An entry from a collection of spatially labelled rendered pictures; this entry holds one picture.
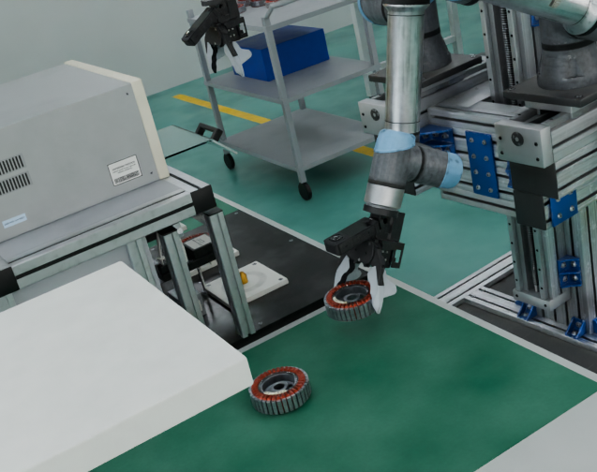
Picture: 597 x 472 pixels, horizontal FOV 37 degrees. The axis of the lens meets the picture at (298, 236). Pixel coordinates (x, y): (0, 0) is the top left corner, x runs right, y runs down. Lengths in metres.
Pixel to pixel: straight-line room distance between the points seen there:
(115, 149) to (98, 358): 0.81
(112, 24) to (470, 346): 6.06
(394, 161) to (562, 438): 0.62
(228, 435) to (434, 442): 0.37
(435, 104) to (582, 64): 0.51
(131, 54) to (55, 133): 5.84
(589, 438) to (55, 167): 1.05
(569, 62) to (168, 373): 1.39
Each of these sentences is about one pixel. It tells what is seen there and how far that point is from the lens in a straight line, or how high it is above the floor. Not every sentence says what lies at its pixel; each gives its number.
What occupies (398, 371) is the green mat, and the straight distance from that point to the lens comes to 1.67.
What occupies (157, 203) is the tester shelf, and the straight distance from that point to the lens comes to 1.68.
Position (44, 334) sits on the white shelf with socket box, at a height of 1.21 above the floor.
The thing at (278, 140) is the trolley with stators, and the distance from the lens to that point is 4.97.
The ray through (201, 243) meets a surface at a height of 0.92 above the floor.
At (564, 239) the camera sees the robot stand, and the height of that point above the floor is 0.52.
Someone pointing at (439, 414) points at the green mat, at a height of 0.75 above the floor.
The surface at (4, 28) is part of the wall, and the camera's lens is 7.23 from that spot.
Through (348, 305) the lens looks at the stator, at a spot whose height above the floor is 0.84.
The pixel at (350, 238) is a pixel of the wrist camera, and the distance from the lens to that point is 1.71.
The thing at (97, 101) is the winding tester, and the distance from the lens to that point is 1.74.
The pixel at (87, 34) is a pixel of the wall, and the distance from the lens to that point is 7.41.
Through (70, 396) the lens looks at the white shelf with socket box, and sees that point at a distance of 0.96.
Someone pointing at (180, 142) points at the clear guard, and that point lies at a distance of 2.19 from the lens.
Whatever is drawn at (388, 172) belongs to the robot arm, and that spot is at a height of 1.05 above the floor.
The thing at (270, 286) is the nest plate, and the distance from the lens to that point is 2.00.
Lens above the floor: 1.67
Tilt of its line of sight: 24 degrees down
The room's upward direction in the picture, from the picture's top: 13 degrees counter-clockwise
